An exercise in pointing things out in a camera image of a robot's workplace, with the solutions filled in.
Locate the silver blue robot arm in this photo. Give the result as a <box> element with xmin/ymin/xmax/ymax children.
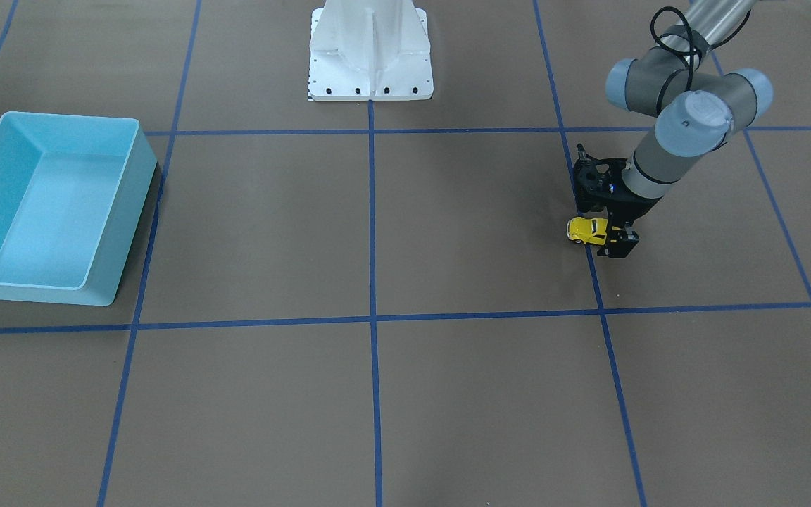
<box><xmin>566</xmin><ymin>1</ymin><xmax>774</xmax><ymax>258</ymax></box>

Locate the light blue plastic bin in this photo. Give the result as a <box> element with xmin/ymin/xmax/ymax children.
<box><xmin>0</xmin><ymin>111</ymin><xmax>157</xmax><ymax>307</ymax></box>

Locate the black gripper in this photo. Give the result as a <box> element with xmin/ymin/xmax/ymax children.
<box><xmin>572</xmin><ymin>144</ymin><xmax>660</xmax><ymax>259</ymax></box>

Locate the yellow beetle toy car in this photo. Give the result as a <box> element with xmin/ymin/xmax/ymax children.
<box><xmin>566</xmin><ymin>216</ymin><xmax>609</xmax><ymax>245</ymax></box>

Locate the white pedestal column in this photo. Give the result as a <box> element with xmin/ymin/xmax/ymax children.
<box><xmin>307</xmin><ymin>1</ymin><xmax>434</xmax><ymax>102</ymax></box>

